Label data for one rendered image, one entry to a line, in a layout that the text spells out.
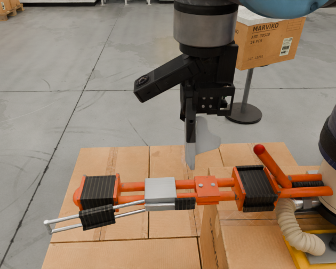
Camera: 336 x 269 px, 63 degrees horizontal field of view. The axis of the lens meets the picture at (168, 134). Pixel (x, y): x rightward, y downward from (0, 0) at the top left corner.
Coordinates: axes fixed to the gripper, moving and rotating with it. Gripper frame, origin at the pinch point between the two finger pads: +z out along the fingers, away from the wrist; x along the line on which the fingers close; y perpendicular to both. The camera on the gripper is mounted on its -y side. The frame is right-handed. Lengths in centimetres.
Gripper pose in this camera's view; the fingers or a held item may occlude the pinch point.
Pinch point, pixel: (184, 143)
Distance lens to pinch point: 53.1
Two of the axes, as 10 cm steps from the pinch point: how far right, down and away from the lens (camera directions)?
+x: -0.4, -6.0, 8.0
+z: 0.0, 8.0, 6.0
